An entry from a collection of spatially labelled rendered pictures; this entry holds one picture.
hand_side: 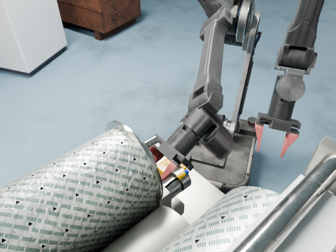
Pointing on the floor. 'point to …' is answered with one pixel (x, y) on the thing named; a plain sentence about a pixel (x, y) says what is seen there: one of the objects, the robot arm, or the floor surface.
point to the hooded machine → (29, 35)
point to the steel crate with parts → (99, 15)
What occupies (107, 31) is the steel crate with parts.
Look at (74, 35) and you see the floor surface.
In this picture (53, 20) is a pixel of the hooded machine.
